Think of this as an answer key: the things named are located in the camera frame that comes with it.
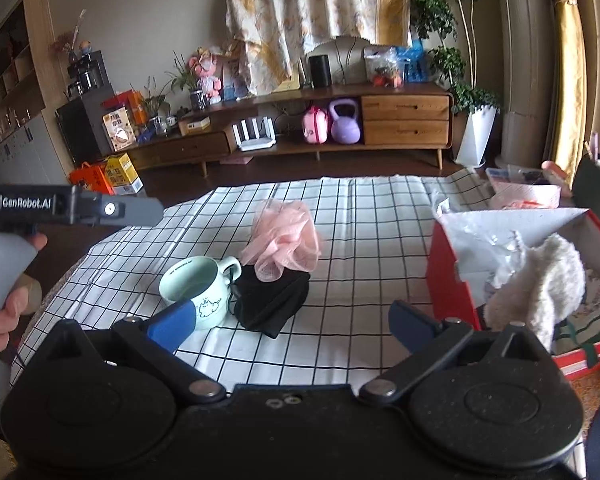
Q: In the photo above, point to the white square planter pot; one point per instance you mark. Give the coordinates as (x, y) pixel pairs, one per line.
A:
(476, 135)

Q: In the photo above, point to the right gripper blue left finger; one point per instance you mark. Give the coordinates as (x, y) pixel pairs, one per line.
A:
(173, 325)

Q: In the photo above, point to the clear bag of toys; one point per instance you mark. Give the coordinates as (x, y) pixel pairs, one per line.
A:
(384, 69)

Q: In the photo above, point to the black fabric mask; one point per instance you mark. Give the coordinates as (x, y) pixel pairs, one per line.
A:
(265, 307)

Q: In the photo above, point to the pink toy case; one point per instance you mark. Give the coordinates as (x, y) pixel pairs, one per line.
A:
(315, 125)

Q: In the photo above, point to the christmas print cloth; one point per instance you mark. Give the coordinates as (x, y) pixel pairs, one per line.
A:
(581, 329)

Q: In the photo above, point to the wooden TV console cabinet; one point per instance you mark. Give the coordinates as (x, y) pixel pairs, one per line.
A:
(414, 117)

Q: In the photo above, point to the person's left hand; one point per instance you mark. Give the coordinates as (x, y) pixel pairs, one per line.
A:
(19, 293)

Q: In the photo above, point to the pink plush doll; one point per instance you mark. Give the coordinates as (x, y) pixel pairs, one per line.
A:
(203, 64)

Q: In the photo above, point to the white wifi router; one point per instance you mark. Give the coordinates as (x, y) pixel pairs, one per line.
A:
(254, 134)

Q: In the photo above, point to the white fluffy knit cloth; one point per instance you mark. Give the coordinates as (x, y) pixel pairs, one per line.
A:
(547, 289)

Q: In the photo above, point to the potted green tree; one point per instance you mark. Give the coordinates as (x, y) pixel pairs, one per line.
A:
(447, 27)

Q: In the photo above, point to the white black checkered tablecloth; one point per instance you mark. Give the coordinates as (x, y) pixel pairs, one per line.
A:
(375, 236)

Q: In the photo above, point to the red cardboard shoe box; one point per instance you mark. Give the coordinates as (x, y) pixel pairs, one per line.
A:
(452, 298)

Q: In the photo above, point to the purple kettlebell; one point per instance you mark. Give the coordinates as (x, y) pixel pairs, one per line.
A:
(345, 129)

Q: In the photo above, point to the black cylinder speaker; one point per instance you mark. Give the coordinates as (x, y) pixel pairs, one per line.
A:
(321, 75)

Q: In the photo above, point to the white fan-shaped decoration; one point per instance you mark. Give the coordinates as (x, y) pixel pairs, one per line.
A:
(345, 59)

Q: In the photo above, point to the yellow box on shelf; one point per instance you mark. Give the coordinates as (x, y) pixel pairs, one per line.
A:
(189, 125)

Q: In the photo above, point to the pink mesh bath pouf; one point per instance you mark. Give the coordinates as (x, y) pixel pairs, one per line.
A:
(283, 237)

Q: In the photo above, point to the floral yellow draped sheet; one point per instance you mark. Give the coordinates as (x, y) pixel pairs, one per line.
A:
(272, 36)

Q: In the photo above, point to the yellow curtain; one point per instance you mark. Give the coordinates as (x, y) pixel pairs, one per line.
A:
(565, 140)

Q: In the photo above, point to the blue plastic bag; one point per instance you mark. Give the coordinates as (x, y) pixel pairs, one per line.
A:
(413, 63)

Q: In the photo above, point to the mint green mug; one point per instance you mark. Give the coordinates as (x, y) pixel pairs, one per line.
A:
(206, 283)

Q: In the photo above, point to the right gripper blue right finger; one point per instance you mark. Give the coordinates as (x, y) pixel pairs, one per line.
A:
(412, 328)

